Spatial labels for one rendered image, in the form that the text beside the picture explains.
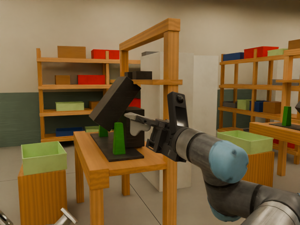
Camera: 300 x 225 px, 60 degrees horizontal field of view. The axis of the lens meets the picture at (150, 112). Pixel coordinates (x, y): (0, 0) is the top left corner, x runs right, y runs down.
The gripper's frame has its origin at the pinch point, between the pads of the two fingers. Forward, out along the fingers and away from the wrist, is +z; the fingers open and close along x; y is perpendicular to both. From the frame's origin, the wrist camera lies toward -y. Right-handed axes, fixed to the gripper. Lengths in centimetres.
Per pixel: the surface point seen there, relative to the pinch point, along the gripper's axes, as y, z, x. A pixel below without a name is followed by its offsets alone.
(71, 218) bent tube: 31.1, -1.9, -16.6
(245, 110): -19, 314, 472
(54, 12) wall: -128, 597, 78
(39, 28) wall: -83, 600, 54
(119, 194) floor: 138, 222, 138
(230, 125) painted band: 35, 466, 625
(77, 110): 77, 511, 153
